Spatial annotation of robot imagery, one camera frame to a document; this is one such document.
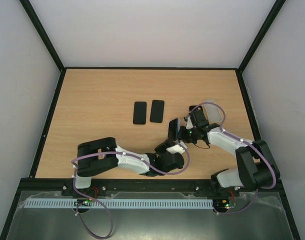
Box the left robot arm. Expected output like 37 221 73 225
72 137 188 190

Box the black enclosure frame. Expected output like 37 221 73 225
0 0 301 240

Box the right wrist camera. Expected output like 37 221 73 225
184 115 194 130

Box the white slotted cable duct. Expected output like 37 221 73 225
24 198 213 209

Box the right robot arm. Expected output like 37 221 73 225
178 109 280 196

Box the phone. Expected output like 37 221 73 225
132 101 147 125
167 118 180 146

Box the black smartphone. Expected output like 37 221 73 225
149 99 165 123

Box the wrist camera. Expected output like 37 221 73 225
184 115 194 130
166 141 188 154

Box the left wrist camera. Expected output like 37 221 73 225
166 141 188 154

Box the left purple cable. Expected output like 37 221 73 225
71 143 192 238

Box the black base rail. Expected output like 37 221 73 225
61 177 241 201

